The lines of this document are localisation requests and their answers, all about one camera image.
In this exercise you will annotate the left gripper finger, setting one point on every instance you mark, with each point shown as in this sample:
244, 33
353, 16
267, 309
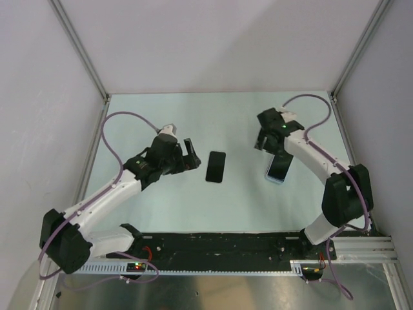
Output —
191, 154
190, 164

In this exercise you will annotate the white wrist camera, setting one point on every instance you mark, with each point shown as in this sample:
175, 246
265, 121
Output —
169, 129
287, 115

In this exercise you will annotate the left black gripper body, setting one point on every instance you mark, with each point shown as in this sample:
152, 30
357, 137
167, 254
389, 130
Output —
173, 165

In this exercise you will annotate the left aluminium frame post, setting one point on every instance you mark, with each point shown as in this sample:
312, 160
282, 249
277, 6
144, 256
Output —
78, 46

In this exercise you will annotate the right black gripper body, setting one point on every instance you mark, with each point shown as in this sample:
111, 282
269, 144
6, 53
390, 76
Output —
273, 149

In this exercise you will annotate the aluminium frame post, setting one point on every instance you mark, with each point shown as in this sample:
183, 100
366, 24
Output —
78, 46
365, 38

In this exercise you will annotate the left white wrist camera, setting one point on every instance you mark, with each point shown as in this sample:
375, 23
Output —
169, 129

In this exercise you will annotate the right aluminium frame post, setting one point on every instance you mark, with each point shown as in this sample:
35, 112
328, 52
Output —
365, 38

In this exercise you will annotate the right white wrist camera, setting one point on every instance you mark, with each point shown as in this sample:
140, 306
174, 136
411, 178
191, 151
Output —
287, 115

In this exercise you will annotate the aluminium front frame rail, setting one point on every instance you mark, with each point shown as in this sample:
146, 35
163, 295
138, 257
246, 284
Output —
367, 250

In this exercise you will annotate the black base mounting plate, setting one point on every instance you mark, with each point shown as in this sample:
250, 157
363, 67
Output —
227, 251

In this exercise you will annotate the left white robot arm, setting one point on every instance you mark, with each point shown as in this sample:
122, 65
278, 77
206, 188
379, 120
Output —
67, 237

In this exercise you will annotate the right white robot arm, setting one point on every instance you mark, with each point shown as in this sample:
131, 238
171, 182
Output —
347, 189

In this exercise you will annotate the blue cased smartphone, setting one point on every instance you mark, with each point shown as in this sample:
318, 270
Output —
278, 168

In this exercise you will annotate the black smartphone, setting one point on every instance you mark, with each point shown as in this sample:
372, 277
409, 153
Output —
215, 167

